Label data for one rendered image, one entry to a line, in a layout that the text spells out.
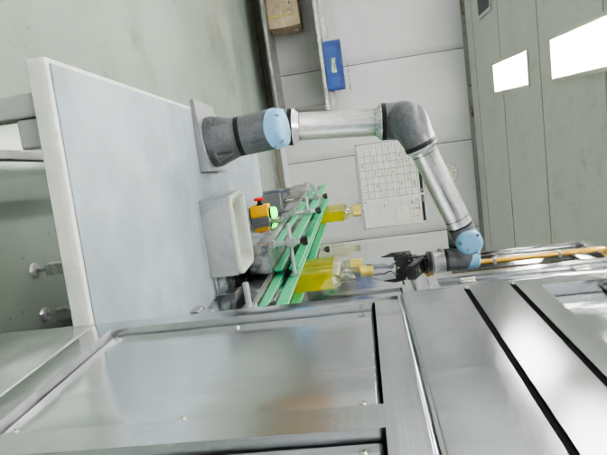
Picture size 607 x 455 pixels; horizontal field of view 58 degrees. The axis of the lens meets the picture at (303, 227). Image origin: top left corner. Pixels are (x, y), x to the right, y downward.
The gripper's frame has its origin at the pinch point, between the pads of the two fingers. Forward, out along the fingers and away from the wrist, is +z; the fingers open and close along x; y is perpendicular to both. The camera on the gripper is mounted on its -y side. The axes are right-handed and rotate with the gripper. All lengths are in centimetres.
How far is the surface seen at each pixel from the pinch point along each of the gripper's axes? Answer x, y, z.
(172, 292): 16, -62, 44
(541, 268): -15, 32, -63
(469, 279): -16, 31, -36
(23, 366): 21, -112, 46
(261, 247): 14.3, -12.9, 32.6
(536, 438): 21, -136, -12
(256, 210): 21, 28, 41
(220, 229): 24, -32, 39
